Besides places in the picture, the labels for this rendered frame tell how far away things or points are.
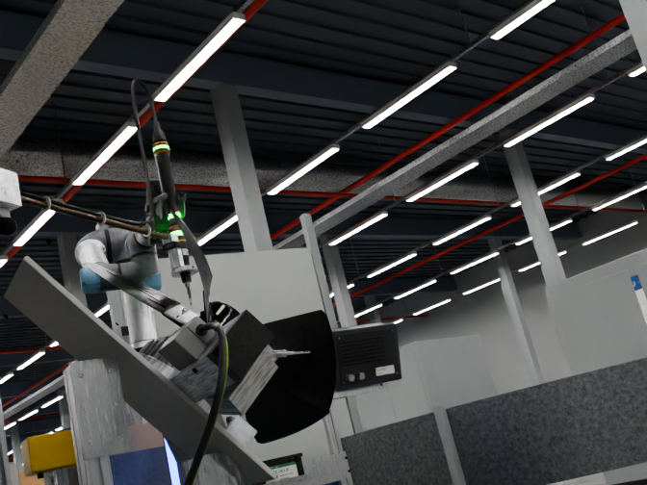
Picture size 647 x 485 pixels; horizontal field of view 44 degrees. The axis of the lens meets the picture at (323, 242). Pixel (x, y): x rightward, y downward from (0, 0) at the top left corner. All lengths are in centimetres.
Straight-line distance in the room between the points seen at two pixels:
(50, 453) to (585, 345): 669
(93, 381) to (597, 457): 234
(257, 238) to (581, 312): 361
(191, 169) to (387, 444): 869
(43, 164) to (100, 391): 945
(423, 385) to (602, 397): 827
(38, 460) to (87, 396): 50
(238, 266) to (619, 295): 471
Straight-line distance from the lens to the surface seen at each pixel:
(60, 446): 222
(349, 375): 257
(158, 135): 220
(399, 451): 385
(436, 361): 1196
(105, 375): 176
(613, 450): 357
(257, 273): 425
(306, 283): 436
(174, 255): 206
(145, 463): 249
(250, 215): 924
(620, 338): 812
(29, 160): 1105
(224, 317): 191
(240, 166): 946
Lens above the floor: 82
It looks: 15 degrees up
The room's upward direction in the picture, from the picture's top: 14 degrees counter-clockwise
